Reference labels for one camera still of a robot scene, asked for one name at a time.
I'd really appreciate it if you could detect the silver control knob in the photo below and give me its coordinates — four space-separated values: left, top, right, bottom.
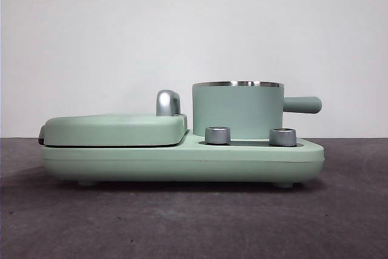
269 128 297 147
204 126 232 145

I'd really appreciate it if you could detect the green breakfast maker base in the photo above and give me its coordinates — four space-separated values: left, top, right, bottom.
41 129 325 188

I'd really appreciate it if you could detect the green pot with side handle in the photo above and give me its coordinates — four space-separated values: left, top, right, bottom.
192 80 323 140

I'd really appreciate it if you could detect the green griddle lid silver handle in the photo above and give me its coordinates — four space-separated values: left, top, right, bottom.
38 89 188 148

